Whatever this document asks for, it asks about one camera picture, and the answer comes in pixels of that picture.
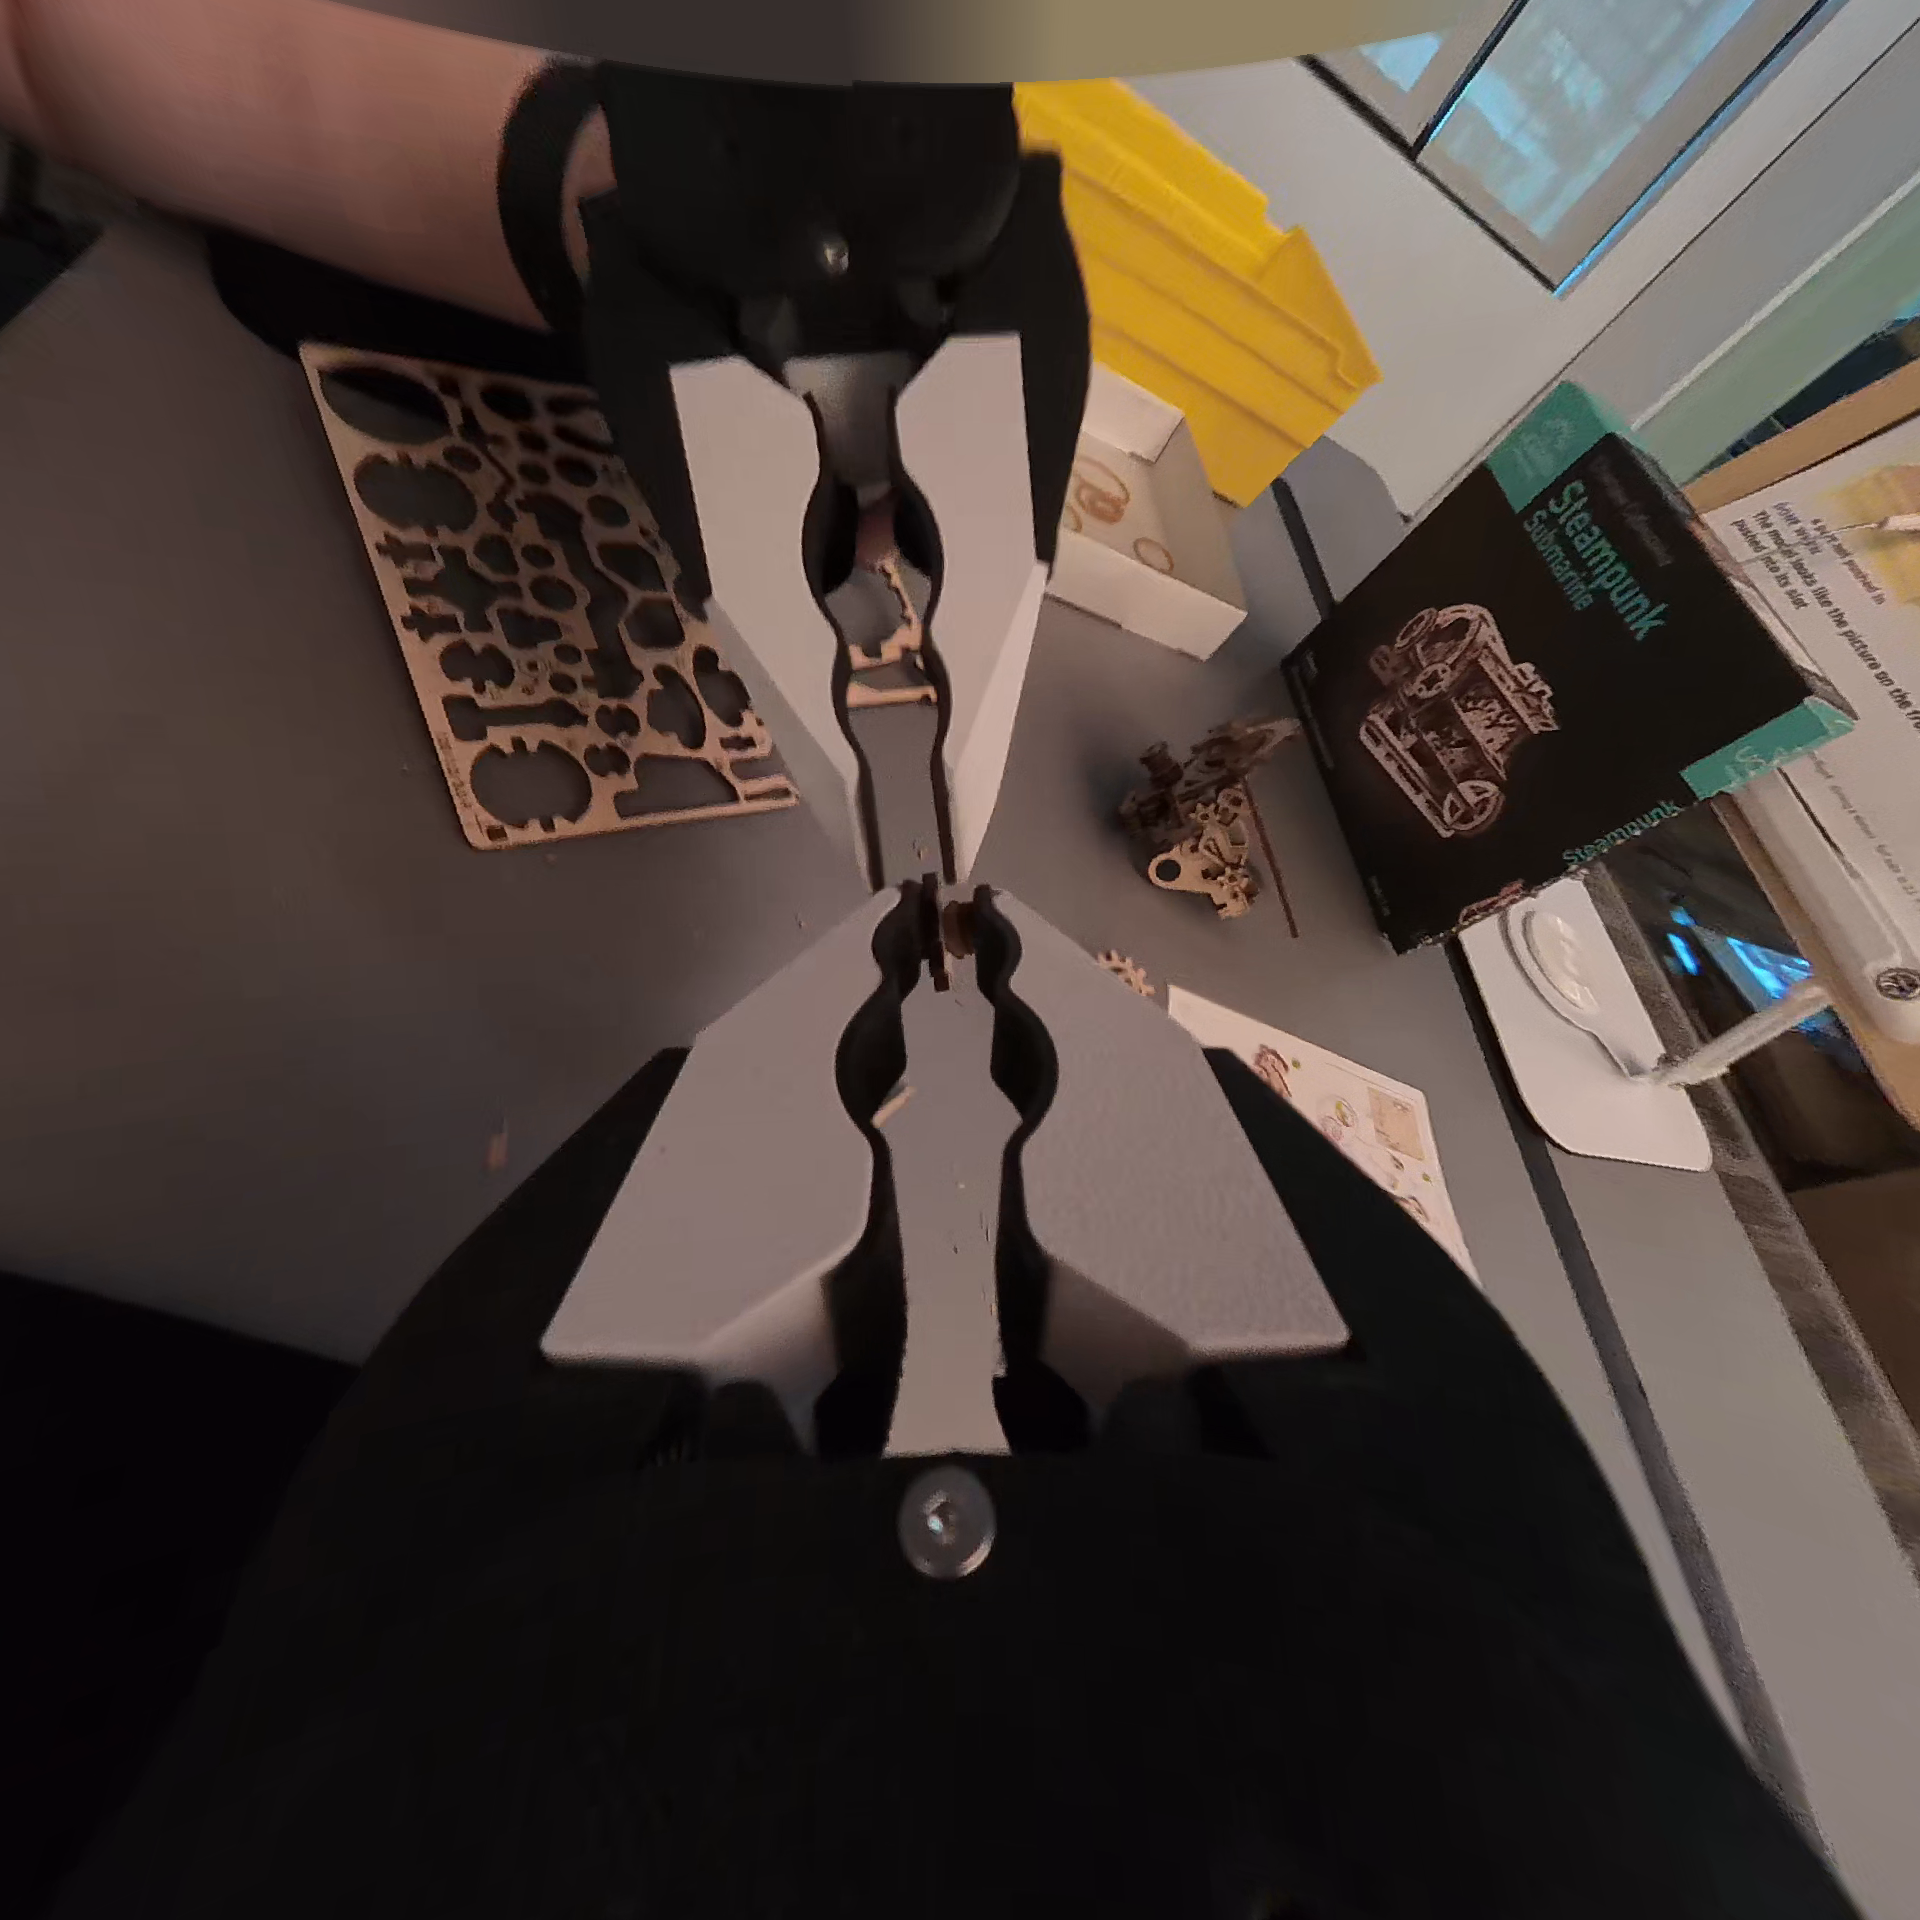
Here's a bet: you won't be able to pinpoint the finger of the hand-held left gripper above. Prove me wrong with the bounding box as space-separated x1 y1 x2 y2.
666 349 883 890
896 334 1056 883

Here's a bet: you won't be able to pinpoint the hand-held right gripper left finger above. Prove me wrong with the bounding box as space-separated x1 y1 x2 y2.
541 884 924 1458

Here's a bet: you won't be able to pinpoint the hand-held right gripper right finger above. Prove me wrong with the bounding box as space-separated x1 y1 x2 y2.
972 884 1353 1447

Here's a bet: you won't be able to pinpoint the person's left forearm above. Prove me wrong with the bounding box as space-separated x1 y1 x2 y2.
0 6 571 325

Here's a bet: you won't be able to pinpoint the partly built wooden model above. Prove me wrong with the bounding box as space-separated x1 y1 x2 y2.
1117 717 1309 940

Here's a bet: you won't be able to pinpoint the black model kit box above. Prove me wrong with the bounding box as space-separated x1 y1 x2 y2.
1279 379 1863 959

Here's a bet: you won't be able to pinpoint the white cardboard tray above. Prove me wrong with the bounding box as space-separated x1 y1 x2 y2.
1042 360 1251 662

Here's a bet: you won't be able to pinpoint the printed instruction booklet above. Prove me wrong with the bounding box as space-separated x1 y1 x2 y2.
1167 983 1481 1293

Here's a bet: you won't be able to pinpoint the nested yellow plastic bins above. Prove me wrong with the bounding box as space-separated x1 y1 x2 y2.
1012 79 1382 510

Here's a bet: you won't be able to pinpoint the laser-cut plywood sheet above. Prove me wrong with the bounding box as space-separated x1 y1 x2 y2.
297 342 940 855

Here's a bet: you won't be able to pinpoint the instruction poster board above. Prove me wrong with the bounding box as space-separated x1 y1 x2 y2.
1680 391 1920 1128

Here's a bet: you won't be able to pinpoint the glass window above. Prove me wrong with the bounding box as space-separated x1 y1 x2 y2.
1304 0 1854 294

